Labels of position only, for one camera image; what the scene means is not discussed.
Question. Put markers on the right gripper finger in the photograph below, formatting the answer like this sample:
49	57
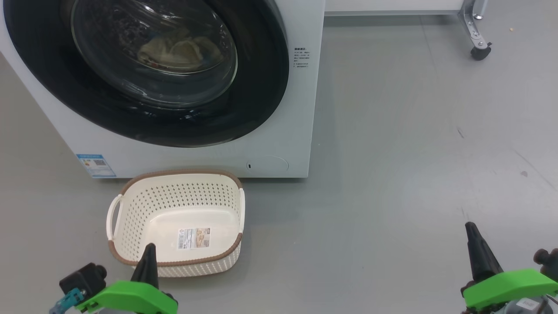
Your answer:
481	259

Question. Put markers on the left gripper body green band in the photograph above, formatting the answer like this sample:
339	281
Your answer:
130	298

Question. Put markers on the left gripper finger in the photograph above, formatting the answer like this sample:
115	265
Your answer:
147	270

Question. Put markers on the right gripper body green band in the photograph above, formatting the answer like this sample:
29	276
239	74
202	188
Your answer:
510	288

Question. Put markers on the black round glass washer door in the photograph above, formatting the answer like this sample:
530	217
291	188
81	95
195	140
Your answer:
43	78

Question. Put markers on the white front-load washing machine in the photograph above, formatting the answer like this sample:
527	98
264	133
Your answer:
279	131

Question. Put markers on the barcode label sticker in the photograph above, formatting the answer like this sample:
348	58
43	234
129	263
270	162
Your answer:
194	238

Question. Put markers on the cream perforated laundry basket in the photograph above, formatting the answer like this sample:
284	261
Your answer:
174	196

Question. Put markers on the blue energy label sticker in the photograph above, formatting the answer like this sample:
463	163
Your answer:
96	165

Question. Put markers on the metal partition leg with caster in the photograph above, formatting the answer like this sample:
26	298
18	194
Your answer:
477	39

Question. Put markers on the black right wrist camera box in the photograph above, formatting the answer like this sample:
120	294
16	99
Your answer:
548	264

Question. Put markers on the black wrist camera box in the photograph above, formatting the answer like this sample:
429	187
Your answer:
548	264
83	279

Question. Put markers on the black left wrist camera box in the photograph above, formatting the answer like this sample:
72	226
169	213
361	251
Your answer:
83	279

